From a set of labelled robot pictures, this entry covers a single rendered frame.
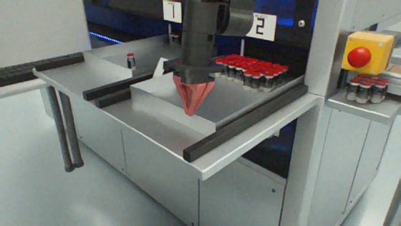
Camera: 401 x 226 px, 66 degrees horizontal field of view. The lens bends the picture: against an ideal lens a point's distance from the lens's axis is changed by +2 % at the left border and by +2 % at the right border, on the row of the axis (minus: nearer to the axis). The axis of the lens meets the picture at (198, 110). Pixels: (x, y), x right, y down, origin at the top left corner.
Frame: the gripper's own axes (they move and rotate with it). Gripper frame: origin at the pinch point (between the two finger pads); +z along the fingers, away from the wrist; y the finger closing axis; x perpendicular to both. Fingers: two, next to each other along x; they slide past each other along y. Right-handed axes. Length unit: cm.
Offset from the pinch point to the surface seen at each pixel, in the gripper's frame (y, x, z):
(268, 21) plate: 29.5, 4.5, -17.2
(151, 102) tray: 0.7, 12.1, 2.2
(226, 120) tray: 3.6, -6.2, 0.4
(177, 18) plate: 30, 38, -14
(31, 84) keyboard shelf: -4, 67, 12
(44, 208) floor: 12, 104, 91
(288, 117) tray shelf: 18.5, -11.2, 0.9
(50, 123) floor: 52, 193, 84
